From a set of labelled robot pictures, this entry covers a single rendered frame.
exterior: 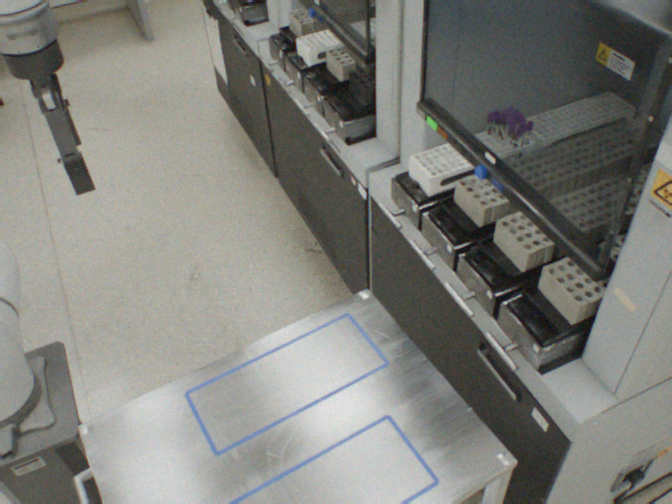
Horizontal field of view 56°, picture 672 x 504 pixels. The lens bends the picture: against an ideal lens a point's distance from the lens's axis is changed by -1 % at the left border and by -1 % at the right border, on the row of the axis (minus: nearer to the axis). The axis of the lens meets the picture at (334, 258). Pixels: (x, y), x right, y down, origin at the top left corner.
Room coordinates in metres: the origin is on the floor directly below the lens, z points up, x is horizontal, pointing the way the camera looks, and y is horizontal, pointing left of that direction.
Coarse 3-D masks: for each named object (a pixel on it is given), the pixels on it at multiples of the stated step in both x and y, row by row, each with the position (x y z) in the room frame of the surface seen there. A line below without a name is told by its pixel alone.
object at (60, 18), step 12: (84, 0) 4.26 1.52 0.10; (96, 0) 4.29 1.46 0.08; (108, 0) 4.32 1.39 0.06; (120, 0) 4.35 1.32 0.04; (144, 0) 4.40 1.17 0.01; (156, 0) 4.41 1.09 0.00; (60, 12) 4.20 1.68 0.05; (72, 12) 4.23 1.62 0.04; (84, 12) 4.25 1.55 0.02; (96, 12) 4.27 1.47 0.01
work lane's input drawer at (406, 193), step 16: (400, 176) 1.23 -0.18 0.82; (400, 192) 1.20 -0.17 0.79; (416, 192) 1.16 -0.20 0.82; (448, 192) 1.16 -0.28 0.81; (384, 208) 1.19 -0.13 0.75; (400, 208) 1.20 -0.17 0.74; (416, 208) 1.13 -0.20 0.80; (432, 208) 1.13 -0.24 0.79; (400, 224) 1.13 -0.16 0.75; (416, 224) 1.13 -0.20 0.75
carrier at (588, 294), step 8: (552, 264) 0.84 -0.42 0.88; (560, 264) 0.84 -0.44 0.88; (560, 272) 0.82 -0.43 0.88; (568, 272) 0.82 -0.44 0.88; (568, 280) 0.80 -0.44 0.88; (576, 280) 0.80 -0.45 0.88; (576, 288) 0.78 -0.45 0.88; (584, 288) 0.78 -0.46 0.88; (584, 296) 0.76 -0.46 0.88; (592, 296) 0.76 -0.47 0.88; (592, 304) 0.74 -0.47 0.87; (592, 312) 0.75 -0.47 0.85
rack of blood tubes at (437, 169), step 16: (448, 144) 1.28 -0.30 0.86; (416, 160) 1.22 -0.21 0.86; (432, 160) 1.22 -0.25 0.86; (448, 160) 1.22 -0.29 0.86; (464, 160) 1.22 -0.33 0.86; (416, 176) 1.20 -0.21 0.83; (432, 176) 1.16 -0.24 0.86; (448, 176) 1.17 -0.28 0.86; (464, 176) 1.22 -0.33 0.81; (432, 192) 1.15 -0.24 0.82
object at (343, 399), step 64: (320, 320) 0.80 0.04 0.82; (384, 320) 0.78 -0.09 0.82; (192, 384) 0.67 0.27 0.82; (256, 384) 0.66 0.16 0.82; (320, 384) 0.65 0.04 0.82; (384, 384) 0.64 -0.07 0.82; (448, 384) 0.63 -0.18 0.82; (128, 448) 0.55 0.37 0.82; (192, 448) 0.54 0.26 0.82; (256, 448) 0.53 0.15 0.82; (320, 448) 0.52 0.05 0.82; (384, 448) 0.52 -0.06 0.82; (448, 448) 0.51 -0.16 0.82
